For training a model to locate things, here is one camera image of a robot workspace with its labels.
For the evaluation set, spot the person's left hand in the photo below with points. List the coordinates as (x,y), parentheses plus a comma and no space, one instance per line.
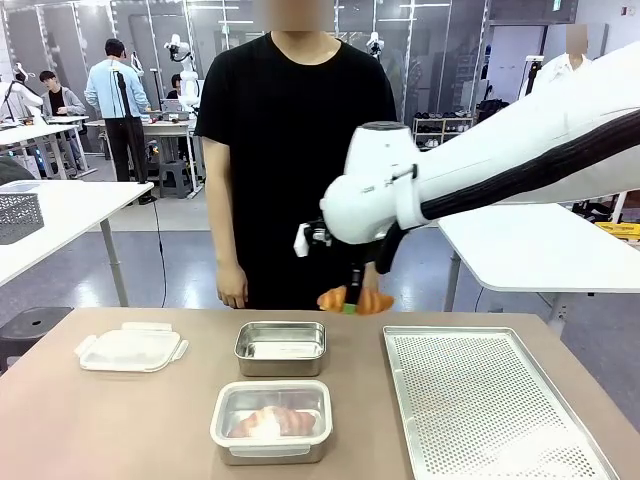
(370,277)

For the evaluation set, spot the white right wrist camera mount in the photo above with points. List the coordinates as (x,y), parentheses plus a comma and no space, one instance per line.
(301,240)

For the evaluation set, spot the large clear plastic container lid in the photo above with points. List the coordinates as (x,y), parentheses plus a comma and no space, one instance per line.
(320,400)

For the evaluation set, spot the seated person in grey jacket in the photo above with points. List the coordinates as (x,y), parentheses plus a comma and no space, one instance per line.
(61,100)

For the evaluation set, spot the yellow box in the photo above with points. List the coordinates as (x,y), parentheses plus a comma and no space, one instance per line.
(620,231)

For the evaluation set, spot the grey step stool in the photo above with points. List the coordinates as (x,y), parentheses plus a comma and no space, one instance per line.
(176,179)

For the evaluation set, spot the grey perforated basket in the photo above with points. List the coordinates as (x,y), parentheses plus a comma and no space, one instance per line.
(17,217)

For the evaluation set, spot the person in black T-shirt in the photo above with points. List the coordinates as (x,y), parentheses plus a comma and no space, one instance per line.
(280,150)

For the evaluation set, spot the white table with rounded corner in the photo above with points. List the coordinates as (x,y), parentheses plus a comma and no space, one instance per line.
(540,250)

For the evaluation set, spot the perforated metal baking tray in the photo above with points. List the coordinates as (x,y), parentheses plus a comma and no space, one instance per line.
(475,400)

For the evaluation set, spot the black utility cart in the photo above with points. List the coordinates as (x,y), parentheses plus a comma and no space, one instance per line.
(595,210)

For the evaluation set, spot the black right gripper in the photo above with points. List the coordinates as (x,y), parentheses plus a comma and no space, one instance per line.
(356,274)

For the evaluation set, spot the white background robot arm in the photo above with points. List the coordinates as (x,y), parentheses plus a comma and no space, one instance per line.
(186,75)

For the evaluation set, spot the black round stool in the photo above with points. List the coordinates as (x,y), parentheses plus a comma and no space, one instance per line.
(35,325)

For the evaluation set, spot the black bags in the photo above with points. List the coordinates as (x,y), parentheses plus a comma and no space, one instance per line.
(492,110)

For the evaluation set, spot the small clear plastic container lid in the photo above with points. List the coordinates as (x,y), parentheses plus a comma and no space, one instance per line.
(132,350)

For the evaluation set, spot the small steel rectangular container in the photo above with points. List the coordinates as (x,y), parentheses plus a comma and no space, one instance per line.
(280,365)

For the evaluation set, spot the black camera stand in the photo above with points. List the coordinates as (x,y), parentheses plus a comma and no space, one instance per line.
(529,75)

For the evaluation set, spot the person's right hand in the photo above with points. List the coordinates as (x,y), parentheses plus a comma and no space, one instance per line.
(232,287)

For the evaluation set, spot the person's right forearm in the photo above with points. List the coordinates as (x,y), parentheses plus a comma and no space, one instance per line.
(225,215)

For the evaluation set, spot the man in light blue shirt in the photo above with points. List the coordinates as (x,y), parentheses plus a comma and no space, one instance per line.
(115,100)

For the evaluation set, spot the white shoe rack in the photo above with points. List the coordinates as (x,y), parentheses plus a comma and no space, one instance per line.
(440,132)

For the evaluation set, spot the black tripod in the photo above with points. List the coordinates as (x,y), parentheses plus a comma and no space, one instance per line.
(131,145)

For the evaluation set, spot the golden croissant bread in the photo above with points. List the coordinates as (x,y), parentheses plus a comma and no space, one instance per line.
(280,422)
(372,302)

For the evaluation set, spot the dark chair back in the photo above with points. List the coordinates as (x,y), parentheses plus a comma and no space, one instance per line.
(12,172)

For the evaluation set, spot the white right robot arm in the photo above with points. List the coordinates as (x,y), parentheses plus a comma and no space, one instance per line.
(380,190)

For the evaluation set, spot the white background robot with red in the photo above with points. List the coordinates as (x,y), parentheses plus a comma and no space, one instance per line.
(20,97)

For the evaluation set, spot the white background desk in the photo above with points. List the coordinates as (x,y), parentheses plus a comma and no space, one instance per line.
(35,132)

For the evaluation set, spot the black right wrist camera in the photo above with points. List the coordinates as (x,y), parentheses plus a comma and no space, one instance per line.
(320,235)

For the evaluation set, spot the large steel rectangular container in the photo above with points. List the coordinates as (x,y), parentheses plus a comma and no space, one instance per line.
(272,456)

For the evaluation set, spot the white side table with leg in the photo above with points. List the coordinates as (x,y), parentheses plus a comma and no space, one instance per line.
(85,210)

